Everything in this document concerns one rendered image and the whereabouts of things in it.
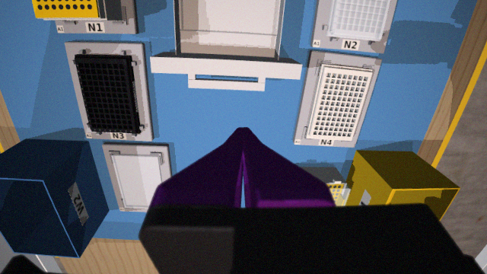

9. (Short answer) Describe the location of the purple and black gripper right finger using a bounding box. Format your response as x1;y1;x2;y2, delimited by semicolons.
243;127;336;208

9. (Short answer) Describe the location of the black multiwell plate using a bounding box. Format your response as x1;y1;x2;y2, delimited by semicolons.
75;54;142;134

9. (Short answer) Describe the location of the blue open-top bin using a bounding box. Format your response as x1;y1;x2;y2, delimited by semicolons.
0;139;109;258

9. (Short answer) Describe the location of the blue bench mat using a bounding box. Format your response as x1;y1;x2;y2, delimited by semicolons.
0;0;477;241

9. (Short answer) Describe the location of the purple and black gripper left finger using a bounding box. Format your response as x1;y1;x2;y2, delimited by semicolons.
148;127;243;209

